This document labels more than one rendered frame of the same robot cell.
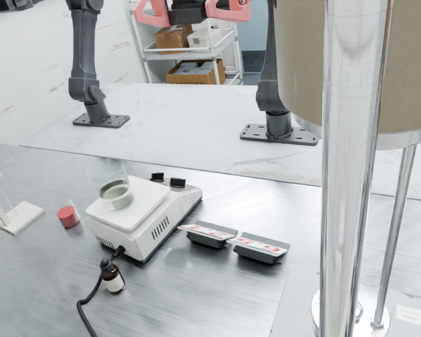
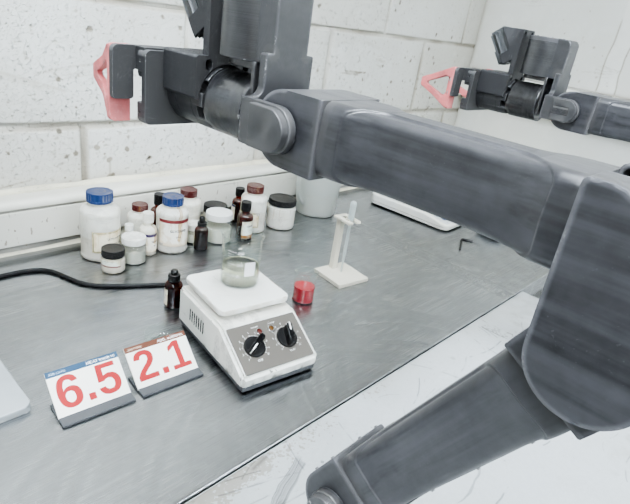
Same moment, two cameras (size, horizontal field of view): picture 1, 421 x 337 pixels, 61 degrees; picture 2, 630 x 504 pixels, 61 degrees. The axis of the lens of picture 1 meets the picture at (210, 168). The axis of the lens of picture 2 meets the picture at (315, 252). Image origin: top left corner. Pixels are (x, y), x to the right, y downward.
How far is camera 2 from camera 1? 0.91 m
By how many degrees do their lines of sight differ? 83
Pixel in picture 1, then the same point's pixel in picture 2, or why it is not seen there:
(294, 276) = (18, 398)
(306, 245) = (42, 442)
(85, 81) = not seen: hidden behind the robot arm
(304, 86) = not seen: outside the picture
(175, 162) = (364, 400)
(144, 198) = (224, 293)
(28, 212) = (342, 277)
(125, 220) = (201, 276)
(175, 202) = (214, 328)
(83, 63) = not seen: hidden behind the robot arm
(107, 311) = (150, 296)
